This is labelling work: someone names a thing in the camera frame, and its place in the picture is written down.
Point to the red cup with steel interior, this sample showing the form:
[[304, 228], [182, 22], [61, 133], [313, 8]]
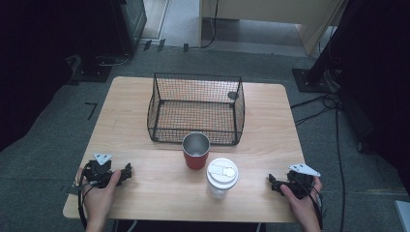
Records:
[[195, 161]]

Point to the black cabinet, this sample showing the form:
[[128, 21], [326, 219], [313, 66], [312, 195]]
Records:
[[129, 22]]

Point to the clear cup with white lid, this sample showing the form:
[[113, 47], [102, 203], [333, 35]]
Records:
[[221, 175]]

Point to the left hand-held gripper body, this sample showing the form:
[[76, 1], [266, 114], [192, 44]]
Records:
[[98, 174]]

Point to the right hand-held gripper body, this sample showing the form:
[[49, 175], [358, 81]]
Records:
[[301, 183]]

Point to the person's left hand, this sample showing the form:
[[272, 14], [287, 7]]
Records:
[[98, 201]]

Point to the black flat stand base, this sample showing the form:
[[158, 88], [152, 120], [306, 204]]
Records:
[[92, 72]]

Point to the beige wooden furniture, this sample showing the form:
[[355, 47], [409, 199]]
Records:
[[274, 11]]

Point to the person's right hand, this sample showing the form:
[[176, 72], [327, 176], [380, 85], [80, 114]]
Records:
[[301, 209]]

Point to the white flat object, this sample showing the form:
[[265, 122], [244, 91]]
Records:
[[404, 216]]

